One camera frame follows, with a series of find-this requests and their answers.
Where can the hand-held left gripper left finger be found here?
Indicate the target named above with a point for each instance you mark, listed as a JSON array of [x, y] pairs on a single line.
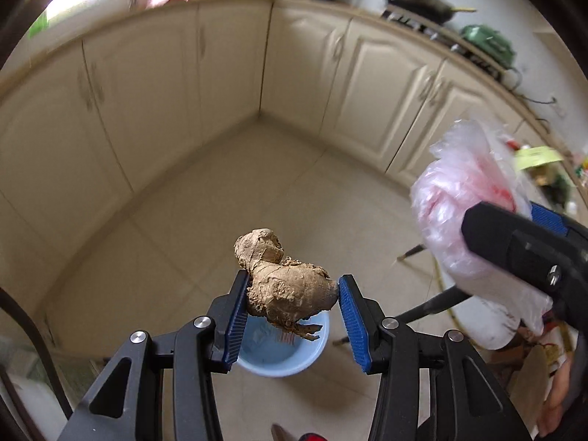
[[234, 326]]

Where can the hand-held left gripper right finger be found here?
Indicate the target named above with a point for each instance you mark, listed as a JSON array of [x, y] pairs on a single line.
[[353, 326]]

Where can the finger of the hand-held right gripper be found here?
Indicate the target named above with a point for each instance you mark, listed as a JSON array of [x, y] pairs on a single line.
[[549, 218], [505, 239]]

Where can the light blue plastic bucket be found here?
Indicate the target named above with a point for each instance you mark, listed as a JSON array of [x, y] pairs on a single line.
[[275, 358]]

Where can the brown ginger root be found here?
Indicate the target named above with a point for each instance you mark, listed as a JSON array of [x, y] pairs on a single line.
[[285, 294]]

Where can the clear plastic bag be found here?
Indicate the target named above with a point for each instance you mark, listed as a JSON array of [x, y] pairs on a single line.
[[450, 202]]

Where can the person's right hand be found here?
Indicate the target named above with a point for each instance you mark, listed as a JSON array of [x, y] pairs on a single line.
[[553, 399]]

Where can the lime yellow packet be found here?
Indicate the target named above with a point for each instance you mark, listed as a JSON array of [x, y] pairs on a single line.
[[537, 157]]

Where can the white stool with black legs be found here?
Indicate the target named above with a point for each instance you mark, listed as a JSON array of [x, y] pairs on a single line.
[[487, 326]]

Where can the green pot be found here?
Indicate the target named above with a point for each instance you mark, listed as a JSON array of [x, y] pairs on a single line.
[[487, 41]]

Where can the gas stove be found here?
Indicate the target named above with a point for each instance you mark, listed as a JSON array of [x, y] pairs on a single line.
[[459, 48]]

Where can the sliding glass door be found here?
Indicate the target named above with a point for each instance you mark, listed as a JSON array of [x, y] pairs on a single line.
[[27, 390]]

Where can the cream kitchen cabinets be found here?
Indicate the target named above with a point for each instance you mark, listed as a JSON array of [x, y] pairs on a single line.
[[138, 101]]

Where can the green packet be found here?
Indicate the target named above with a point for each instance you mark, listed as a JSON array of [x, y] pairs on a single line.
[[39, 25]]

